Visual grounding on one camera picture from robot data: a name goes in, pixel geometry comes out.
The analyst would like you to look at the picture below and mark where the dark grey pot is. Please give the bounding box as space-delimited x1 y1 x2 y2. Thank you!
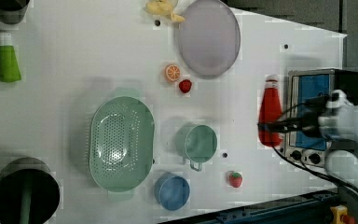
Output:
0 0 31 24

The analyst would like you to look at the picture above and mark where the green mug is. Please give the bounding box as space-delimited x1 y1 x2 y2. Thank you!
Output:
174 123 217 172

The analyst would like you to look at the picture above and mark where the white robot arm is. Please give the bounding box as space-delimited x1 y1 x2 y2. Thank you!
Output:
257 90 358 158

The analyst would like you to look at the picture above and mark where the orange slice toy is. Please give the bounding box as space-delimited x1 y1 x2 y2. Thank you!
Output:
164 64 181 82

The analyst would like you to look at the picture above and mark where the red strawberry toy lower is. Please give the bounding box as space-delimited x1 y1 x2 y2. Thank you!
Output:
228 172 242 188

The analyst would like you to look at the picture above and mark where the yellow red emergency button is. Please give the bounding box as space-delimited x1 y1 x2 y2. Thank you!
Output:
330 205 356 224

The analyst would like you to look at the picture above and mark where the red strawberry toy upper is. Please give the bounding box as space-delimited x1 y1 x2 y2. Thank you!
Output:
179 79 192 93

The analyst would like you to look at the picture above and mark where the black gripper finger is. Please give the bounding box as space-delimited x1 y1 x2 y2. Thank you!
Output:
257 118 302 133

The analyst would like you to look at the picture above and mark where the blue metal frame rail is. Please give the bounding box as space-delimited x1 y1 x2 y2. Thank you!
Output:
159 190 339 224

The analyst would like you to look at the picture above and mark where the lavender round plate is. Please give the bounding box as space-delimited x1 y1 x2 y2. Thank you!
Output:
175 0 241 79

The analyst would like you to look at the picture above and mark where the black pot with green utensil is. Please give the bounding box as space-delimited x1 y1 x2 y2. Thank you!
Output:
0 157 61 224

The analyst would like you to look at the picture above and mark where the green perforated strainer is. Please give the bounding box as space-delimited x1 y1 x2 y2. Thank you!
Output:
89 88 155 202

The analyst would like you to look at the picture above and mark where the green squeeze tube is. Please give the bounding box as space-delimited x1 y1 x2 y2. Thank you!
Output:
0 32 21 83

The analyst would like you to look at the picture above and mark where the red ketchup bottle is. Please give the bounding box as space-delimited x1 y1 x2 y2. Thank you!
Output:
258 75 282 147

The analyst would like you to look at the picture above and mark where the black silver toaster oven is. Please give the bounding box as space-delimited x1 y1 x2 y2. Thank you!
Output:
282 69 358 167

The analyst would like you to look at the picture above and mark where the blue cup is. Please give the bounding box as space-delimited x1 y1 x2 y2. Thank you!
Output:
154 172 190 211

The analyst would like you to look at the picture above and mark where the red strawberry toy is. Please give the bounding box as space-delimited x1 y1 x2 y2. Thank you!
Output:
179 79 192 93
228 172 242 188

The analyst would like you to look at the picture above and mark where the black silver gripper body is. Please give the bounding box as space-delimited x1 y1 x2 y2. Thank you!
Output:
301 95 329 138

